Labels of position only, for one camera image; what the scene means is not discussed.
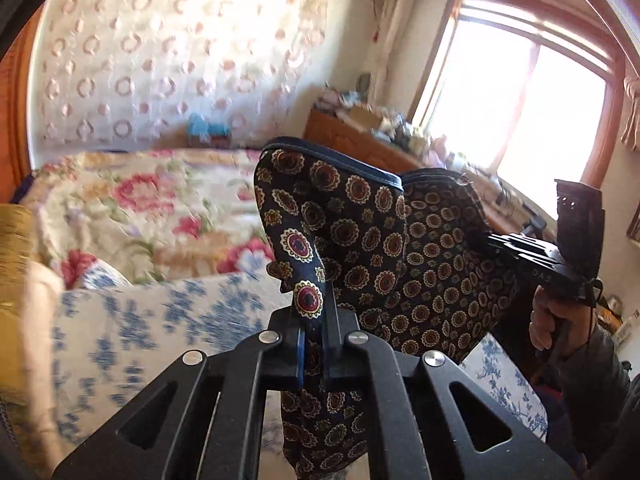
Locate navy patterned silk garment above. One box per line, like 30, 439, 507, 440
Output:
254, 138, 518, 479

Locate dark jacket forearm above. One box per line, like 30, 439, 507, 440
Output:
556, 328, 640, 479

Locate person's right hand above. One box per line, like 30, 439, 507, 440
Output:
528, 286, 597, 358

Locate blue white floral sheet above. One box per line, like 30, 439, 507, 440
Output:
51, 272, 548, 479

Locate wood-framed window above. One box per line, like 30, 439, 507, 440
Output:
410, 0, 625, 214

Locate floral bed quilt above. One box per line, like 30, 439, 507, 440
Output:
21, 148, 273, 289

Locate cardboard box on cabinet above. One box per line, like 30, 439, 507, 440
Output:
345, 105, 384, 132

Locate long wooden low cabinet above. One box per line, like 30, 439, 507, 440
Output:
304, 110, 532, 234

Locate golden brown pillow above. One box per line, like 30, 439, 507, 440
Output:
0, 204, 34, 406

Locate blue item on box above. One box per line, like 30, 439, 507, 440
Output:
186, 114, 231, 148

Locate wooden louvered wardrobe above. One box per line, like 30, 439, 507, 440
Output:
0, 6, 43, 203

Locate white circle-patterned curtain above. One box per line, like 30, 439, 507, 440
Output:
28, 0, 350, 164

